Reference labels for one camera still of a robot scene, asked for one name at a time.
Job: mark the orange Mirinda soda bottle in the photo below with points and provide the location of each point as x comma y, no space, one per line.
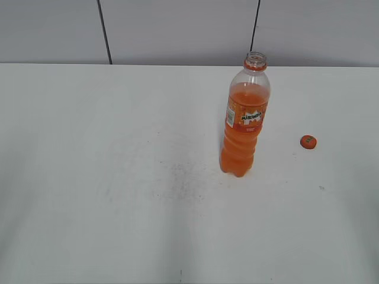
248,99

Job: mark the orange bottle cap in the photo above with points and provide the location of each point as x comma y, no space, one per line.
308,142

